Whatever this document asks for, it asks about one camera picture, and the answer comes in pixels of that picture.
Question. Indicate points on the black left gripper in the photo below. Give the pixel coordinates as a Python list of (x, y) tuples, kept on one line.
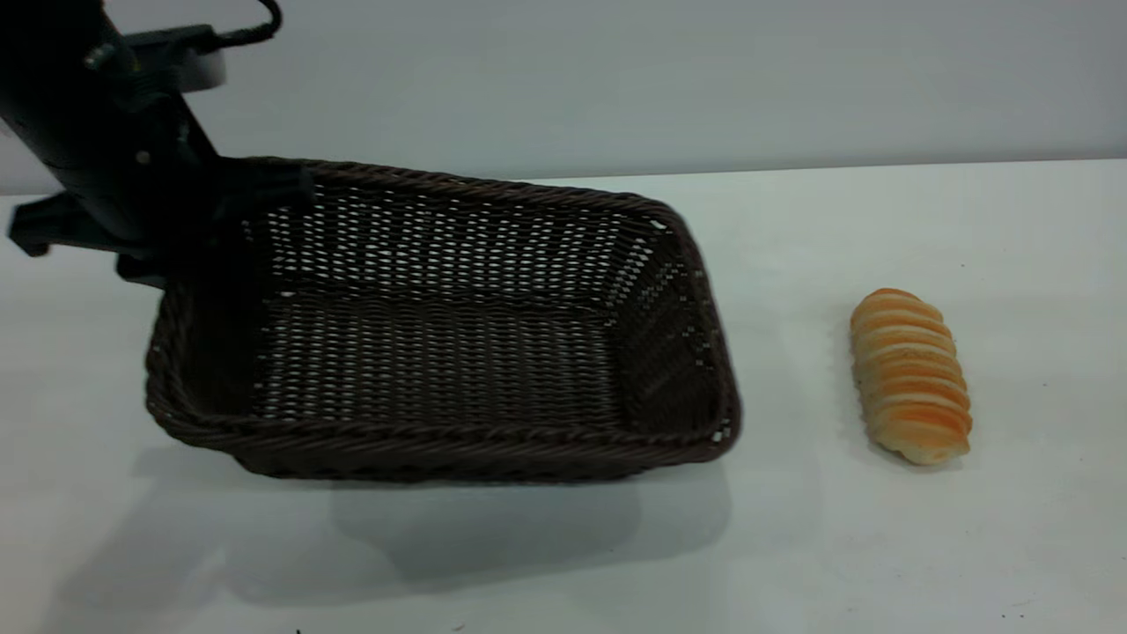
[(150, 185)]

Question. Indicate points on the dark brown woven basket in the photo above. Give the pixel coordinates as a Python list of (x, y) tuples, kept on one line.
[(440, 370)]

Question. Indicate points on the ridged golden bread roll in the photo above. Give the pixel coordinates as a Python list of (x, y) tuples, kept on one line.
[(910, 379)]

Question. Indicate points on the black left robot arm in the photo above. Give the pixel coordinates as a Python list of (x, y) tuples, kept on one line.
[(44, 88)]

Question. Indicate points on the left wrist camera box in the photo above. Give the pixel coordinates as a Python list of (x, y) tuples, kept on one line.
[(198, 69)]

